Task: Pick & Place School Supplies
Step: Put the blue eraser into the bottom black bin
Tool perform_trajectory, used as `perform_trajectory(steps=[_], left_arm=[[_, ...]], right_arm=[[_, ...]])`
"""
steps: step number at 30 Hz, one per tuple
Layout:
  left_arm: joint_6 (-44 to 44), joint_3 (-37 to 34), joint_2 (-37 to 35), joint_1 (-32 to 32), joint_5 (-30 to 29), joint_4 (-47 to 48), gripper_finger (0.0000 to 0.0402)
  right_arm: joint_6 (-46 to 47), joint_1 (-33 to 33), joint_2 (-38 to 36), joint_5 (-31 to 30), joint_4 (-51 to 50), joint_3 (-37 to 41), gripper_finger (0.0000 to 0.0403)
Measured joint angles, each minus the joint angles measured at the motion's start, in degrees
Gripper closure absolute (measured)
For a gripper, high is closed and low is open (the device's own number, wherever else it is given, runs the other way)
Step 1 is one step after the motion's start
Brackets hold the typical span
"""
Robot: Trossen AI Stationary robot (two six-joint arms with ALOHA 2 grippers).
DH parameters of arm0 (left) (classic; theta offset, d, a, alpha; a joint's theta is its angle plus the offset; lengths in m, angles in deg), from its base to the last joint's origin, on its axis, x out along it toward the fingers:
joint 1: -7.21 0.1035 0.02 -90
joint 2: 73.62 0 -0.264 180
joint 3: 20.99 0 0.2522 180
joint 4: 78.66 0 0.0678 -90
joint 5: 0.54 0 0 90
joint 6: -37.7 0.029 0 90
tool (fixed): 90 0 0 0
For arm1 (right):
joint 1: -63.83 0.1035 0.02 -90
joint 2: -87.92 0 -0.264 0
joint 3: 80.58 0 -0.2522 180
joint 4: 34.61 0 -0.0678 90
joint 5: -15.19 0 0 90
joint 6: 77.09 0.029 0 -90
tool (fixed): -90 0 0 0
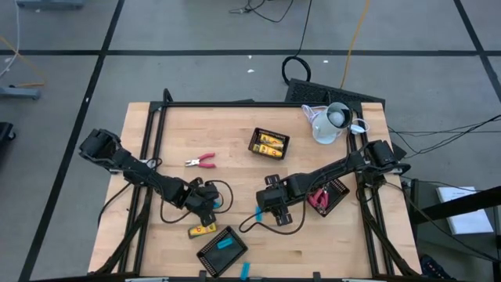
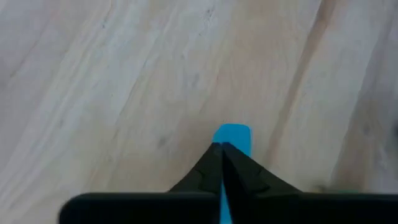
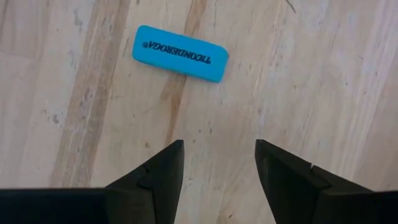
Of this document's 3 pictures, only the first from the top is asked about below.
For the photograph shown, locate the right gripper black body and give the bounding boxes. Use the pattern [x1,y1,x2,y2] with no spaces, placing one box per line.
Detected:
[254,173,310,227]

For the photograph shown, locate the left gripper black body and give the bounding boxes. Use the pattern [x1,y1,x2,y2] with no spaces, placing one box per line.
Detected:
[182,175,221,229]

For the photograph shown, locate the yellow crayon box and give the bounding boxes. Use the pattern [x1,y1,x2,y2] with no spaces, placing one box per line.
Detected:
[187,222,218,240]
[251,143,284,159]
[258,132,286,150]

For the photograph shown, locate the black plastic mesh basket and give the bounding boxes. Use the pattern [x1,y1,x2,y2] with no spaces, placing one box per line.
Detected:
[304,177,351,219]
[247,126,292,161]
[196,224,250,280]

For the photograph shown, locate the black perforated computer case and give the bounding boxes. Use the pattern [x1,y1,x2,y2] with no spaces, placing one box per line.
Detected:
[283,78,387,115]

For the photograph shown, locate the dark object with red dots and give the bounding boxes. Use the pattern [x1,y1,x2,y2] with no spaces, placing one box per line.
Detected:
[419,253,458,281]

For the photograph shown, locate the black beam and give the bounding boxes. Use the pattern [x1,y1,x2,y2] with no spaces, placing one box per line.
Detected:
[409,184,501,227]

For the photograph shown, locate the white booklet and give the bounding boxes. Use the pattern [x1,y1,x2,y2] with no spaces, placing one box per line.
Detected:
[435,185,496,237]

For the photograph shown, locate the black object at floor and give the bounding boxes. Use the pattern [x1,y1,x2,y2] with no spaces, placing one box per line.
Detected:
[0,121,16,157]

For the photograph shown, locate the grey table foot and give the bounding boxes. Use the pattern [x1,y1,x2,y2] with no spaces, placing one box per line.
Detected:
[0,85,42,101]
[15,0,85,11]

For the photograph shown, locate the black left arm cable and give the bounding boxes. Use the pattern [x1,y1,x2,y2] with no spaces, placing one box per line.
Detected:
[159,179,235,225]

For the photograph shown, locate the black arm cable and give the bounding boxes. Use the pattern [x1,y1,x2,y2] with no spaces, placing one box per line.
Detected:
[237,195,307,237]
[159,179,235,225]

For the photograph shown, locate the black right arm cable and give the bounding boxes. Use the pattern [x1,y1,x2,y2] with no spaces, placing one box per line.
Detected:
[237,195,307,237]

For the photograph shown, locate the white lamp cable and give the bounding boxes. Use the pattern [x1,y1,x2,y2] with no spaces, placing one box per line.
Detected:
[300,103,326,126]

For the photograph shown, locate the black aluminium table frame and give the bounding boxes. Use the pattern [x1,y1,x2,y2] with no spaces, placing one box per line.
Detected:
[92,88,423,277]

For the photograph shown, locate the black coiled floor cable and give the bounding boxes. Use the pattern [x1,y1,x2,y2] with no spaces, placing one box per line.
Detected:
[280,0,313,85]

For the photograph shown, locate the yellow cable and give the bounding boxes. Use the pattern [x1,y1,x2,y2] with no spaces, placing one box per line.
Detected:
[339,0,371,90]

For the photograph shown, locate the white floor cable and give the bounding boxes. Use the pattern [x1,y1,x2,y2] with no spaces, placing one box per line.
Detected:
[0,0,21,79]

